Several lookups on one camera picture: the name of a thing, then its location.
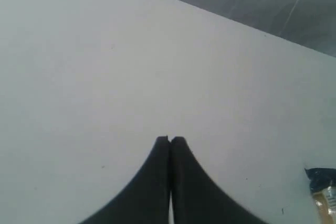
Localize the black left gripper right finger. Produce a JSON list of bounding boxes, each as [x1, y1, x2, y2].
[[170, 136, 264, 224]]

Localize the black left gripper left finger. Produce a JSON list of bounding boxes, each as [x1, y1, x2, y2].
[[83, 136, 171, 224]]

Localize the noodle pack black ends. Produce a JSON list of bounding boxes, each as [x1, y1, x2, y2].
[[303, 166, 336, 224]]

